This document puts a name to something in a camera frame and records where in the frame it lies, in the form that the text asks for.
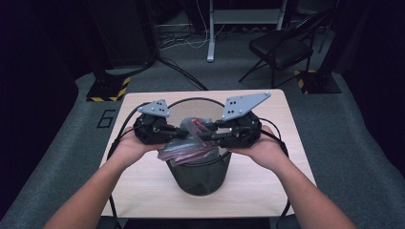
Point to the black cabinet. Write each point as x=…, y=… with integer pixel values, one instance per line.
x=124, y=31

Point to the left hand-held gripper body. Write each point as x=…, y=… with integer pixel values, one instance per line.
x=149, y=130

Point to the person's left hand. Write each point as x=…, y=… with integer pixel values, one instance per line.
x=133, y=149

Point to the striped-edge black stand base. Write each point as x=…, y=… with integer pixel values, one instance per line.
x=106, y=87
x=318, y=82

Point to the black folding chair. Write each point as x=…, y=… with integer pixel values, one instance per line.
x=280, y=47

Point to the person's right hand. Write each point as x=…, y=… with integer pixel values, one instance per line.
x=267, y=152

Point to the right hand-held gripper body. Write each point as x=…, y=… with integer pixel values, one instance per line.
x=245, y=130

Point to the grey translucent trash bag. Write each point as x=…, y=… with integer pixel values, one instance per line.
x=191, y=149

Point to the white desk frame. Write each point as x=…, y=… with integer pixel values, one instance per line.
x=210, y=35

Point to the black mesh trash can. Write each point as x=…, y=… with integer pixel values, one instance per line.
x=200, y=178

